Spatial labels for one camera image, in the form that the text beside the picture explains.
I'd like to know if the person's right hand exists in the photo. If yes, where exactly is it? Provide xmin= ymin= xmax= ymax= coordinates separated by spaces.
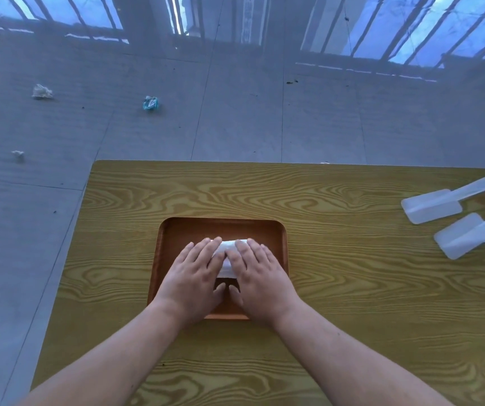
xmin=225 ymin=238 xmax=303 ymax=329

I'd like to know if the white plastic scraper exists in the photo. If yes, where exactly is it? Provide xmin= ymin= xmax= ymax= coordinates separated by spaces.
xmin=433 ymin=212 xmax=485 ymax=261
xmin=401 ymin=170 xmax=485 ymax=225

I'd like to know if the brown wooden tray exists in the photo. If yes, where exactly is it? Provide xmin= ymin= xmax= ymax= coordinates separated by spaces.
xmin=147 ymin=217 xmax=289 ymax=321

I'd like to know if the person's left hand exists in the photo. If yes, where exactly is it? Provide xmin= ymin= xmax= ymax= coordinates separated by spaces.
xmin=153 ymin=237 xmax=228 ymax=325

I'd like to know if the person's left forearm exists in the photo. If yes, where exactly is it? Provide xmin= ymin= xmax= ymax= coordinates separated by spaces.
xmin=17 ymin=301 xmax=203 ymax=406

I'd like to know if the person's right forearm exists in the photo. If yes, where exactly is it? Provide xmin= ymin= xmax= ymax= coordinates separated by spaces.
xmin=273 ymin=298 xmax=455 ymax=406

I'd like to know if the white towel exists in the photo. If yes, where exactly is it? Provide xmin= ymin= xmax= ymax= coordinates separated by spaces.
xmin=211 ymin=238 xmax=249 ymax=279

